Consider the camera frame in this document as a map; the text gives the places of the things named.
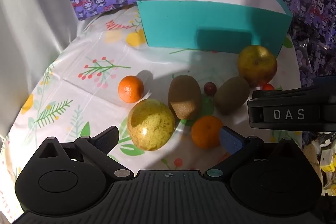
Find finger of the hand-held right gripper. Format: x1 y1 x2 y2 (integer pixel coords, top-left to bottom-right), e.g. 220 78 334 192
312 76 336 88
251 87 336 101

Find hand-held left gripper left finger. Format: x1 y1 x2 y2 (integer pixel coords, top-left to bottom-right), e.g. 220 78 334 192
34 126 134 179

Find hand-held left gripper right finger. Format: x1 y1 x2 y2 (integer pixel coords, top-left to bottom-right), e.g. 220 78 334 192
206 126 303 179

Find orange mandarin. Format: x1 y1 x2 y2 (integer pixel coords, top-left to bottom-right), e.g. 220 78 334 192
118 75 144 104
191 115 224 149

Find brown kiwi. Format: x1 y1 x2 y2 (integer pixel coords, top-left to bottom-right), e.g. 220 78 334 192
213 76 250 116
168 75 202 120

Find teal cardboard box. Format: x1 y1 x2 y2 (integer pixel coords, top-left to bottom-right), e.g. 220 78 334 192
136 0 293 54

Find green red apple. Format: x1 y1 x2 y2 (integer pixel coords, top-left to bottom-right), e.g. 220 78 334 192
238 45 278 87

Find yellow speckled pear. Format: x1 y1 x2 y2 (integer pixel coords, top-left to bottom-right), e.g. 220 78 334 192
127 98 176 151

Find dark red grape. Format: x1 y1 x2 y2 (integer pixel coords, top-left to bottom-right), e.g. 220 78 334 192
204 82 217 96

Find yellow packaging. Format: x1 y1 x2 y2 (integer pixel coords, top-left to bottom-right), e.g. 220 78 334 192
318 149 336 172

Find floral white tablecloth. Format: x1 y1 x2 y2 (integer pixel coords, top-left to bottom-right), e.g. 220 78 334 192
0 4 306 224

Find white cloth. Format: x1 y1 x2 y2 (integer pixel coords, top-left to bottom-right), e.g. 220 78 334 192
0 0 80 143

